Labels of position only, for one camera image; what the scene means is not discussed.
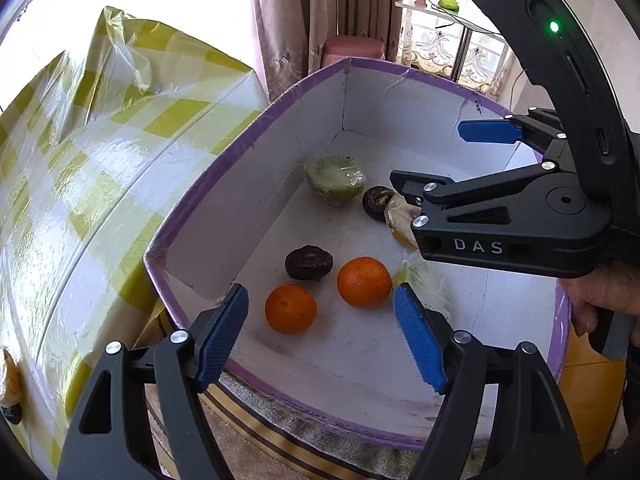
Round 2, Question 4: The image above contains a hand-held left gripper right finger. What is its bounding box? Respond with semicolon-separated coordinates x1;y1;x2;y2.
392;282;586;480

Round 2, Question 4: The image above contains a small orange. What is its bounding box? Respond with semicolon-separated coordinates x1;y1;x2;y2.
264;284;318;336

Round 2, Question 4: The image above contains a small green fruit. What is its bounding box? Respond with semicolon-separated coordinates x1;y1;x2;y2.
304;156;367;206

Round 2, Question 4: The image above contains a purple-edged cardboard box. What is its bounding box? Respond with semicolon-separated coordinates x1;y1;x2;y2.
144;56;573;452

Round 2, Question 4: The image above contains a cut yellow fruit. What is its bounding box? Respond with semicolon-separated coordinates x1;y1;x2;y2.
0;347;24;407

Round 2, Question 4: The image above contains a pink plastic stool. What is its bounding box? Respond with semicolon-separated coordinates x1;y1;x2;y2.
322;35;387;68

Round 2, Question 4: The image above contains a white lace curtain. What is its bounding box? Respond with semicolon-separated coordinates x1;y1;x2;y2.
400;22;516;97

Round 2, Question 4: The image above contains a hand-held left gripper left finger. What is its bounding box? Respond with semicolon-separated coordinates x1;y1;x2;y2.
56;282;250;480

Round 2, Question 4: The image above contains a yellow checked plastic tablecloth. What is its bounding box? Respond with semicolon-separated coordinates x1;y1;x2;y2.
0;6;268;480

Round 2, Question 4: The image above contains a large orange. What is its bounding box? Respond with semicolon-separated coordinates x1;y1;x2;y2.
336;256;393;309

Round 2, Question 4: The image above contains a person's right hand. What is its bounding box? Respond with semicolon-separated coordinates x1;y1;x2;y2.
559;259;640;338

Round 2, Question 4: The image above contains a yellow wooden furniture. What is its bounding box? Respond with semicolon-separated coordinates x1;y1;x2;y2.
557;332;628;463

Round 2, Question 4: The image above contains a large dark wrinkled fruit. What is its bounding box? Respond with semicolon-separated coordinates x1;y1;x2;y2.
285;245;334;282

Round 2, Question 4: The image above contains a white side table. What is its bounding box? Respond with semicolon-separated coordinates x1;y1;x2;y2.
394;0;506;83

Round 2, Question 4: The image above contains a pink curtain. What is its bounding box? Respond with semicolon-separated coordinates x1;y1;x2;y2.
245;0;408;106

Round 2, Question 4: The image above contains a yellow-green fruit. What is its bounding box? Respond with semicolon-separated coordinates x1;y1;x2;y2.
384;194;420;251

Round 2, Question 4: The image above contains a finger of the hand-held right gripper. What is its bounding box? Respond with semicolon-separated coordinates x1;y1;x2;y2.
457;107;568;163
389;160;560;229

